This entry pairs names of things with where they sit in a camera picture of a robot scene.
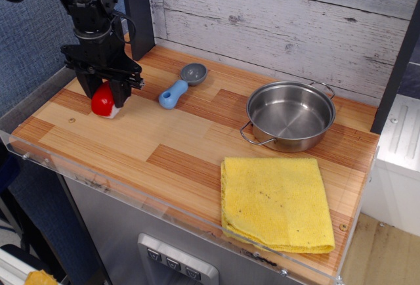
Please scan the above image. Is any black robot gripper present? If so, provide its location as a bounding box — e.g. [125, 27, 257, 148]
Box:
[60, 34, 144, 108]

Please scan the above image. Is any red and white toy sushi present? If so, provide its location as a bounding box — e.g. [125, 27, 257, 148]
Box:
[91, 81, 121, 119]

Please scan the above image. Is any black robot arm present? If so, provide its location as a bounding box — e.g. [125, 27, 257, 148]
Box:
[7, 0, 144, 108]

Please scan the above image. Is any stainless steel pot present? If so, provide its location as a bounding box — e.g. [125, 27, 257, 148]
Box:
[240, 81, 336, 152]

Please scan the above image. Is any blue and grey toy scoop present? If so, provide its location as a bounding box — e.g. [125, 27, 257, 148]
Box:
[158, 62, 208, 110]

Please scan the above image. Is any clear acrylic front guard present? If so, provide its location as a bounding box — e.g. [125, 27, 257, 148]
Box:
[1, 132, 342, 284]

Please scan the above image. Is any stainless steel toy fridge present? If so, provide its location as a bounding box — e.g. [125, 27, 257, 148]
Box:
[64, 177, 295, 284]

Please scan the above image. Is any silver dispenser button panel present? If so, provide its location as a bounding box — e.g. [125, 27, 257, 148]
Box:
[137, 233, 219, 284]

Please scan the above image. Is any yellow and black object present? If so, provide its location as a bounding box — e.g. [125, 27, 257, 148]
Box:
[24, 270, 58, 285]

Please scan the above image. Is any yellow folded cloth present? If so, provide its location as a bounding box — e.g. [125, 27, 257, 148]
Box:
[220, 157, 335, 253]

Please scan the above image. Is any dark left vertical post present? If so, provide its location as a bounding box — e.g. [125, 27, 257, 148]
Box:
[124, 0, 155, 60]

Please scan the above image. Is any dark vertical post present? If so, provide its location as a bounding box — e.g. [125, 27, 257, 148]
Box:
[370, 0, 419, 134]
[124, 0, 155, 60]

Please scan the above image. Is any dark right vertical post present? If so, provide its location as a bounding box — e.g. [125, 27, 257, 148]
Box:
[370, 0, 419, 134]

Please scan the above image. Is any white aluminium frame block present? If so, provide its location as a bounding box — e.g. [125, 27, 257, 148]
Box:
[361, 95, 419, 236]

